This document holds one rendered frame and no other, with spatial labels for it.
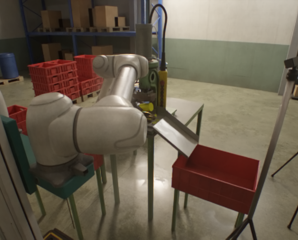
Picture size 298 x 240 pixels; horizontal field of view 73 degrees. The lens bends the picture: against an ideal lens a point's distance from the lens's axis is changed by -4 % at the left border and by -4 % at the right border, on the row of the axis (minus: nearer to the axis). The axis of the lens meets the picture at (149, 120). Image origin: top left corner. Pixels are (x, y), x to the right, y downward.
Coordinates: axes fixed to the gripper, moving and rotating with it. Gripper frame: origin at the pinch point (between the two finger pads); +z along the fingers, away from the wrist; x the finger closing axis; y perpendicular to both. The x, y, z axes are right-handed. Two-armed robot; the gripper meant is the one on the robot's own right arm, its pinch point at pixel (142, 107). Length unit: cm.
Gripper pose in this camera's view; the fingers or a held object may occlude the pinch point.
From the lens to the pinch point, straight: 174.3
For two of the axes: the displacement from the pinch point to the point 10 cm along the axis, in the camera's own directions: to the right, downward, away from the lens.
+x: -4.9, 3.7, -7.9
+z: 7.3, 6.8, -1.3
